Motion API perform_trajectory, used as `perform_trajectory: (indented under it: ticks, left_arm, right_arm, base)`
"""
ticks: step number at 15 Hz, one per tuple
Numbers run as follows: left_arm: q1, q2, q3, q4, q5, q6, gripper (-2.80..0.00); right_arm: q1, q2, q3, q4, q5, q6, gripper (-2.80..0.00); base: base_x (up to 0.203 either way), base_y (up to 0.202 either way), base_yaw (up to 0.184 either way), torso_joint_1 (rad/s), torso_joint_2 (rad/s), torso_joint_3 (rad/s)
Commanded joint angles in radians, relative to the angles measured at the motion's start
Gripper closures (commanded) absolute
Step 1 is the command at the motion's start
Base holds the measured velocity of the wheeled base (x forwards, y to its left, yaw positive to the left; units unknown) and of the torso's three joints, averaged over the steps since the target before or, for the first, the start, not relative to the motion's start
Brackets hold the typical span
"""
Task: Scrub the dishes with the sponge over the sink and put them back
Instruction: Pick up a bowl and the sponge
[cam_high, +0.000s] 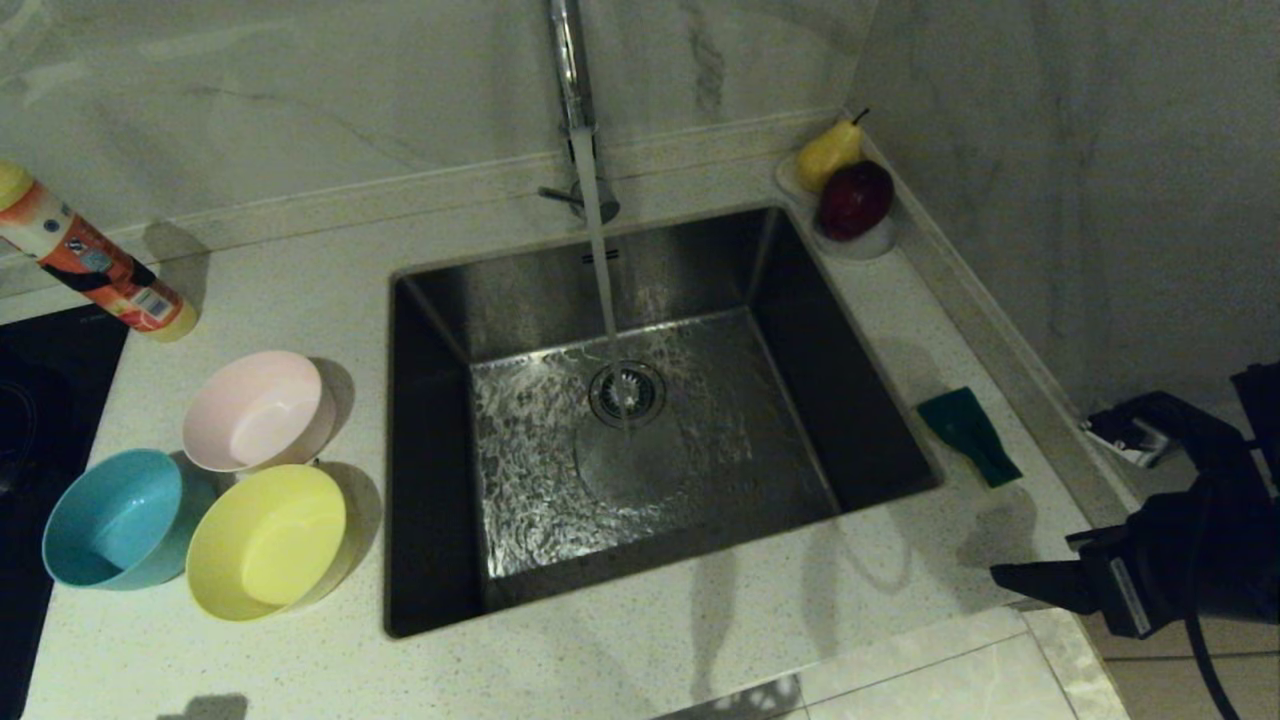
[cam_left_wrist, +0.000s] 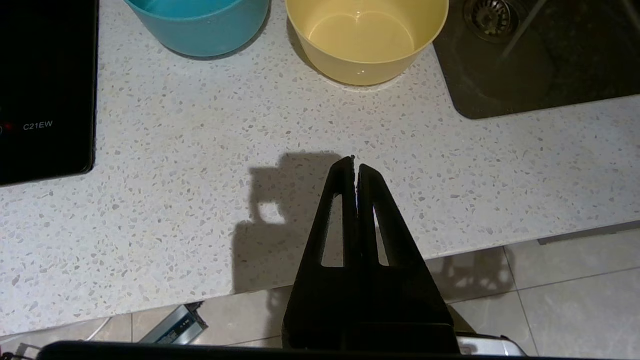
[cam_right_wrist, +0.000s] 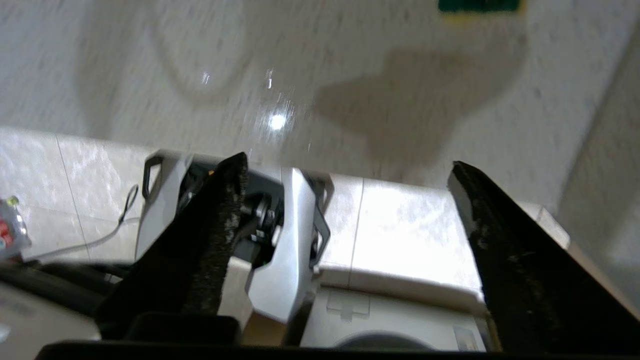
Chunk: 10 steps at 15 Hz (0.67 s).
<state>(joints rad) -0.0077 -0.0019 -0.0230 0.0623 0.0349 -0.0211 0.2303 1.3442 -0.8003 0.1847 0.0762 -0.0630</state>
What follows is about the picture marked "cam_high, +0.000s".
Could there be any green and yellow sponge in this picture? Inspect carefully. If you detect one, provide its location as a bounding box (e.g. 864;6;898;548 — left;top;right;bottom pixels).
917;387;1023;489

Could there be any chrome faucet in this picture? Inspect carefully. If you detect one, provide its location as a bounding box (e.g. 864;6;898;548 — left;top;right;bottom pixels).
538;0;621;225

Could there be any blue plastic bowl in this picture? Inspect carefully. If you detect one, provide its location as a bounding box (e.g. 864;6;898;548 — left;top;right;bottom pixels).
42;448;214;591

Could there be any orange label dish soap bottle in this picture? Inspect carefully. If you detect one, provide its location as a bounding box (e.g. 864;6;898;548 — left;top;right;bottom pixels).
0;160;200;344

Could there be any stainless steel sink basin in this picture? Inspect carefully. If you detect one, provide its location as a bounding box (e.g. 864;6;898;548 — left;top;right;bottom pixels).
385;205;943;638

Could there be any small white dish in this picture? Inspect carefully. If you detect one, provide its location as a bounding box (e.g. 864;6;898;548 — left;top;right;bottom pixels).
773;155;898;262

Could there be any dark red apple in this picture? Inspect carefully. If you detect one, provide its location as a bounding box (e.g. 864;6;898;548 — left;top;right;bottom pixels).
817;160;895;242

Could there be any round metal drain strainer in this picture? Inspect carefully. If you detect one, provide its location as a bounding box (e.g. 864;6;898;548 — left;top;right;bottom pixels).
588;361;667;430

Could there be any yellow pear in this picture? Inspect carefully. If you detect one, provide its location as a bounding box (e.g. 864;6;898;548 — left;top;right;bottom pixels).
795;108;869;196

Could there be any clear running water stream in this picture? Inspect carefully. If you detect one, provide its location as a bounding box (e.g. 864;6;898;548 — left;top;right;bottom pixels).
570;128;636;436

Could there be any yellow plastic bowl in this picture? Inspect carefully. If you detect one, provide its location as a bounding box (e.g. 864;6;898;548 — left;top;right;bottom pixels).
186;464;359;622

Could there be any pink plastic bowl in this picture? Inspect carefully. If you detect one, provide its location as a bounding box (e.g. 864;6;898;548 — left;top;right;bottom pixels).
182;350;338;473

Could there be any black induction cooktop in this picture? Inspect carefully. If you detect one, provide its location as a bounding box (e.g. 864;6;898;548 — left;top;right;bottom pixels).
0;305;131;720

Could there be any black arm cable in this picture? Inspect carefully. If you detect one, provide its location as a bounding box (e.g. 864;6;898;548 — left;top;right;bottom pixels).
1100;390;1251;720

